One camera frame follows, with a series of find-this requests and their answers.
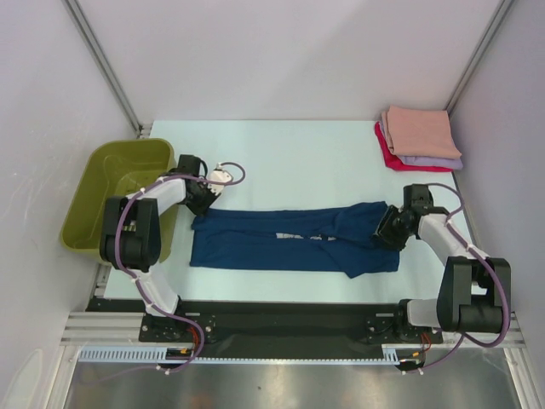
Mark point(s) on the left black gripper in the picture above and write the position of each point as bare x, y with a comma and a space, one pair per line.
212, 196

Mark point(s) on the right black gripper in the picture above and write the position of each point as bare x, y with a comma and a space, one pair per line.
384, 227

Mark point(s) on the dark blue t shirt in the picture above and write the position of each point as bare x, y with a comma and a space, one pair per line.
324, 240

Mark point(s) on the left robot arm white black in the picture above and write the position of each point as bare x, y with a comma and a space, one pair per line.
131, 230

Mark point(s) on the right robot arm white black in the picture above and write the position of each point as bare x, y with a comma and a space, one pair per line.
475, 290

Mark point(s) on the folded red t shirt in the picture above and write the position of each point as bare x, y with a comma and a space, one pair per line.
394, 163

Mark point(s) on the olive green plastic basket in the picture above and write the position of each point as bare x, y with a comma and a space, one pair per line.
117, 168

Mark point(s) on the folded lilac t shirt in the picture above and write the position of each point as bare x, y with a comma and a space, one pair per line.
454, 164

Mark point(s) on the folded pink t shirt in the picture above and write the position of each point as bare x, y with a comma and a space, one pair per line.
419, 133

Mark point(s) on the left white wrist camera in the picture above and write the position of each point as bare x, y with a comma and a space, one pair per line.
218, 179

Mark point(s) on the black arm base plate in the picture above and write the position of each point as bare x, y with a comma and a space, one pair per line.
287, 331

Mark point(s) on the white slotted cable duct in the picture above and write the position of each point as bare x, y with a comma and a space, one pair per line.
173, 356

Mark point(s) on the left aluminium frame post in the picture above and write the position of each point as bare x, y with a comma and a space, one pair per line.
98, 54

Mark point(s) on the aluminium frame post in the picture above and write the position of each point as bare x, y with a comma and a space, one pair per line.
498, 18
98, 54

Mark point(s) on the right aluminium frame post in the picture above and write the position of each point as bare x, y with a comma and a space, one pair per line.
498, 18

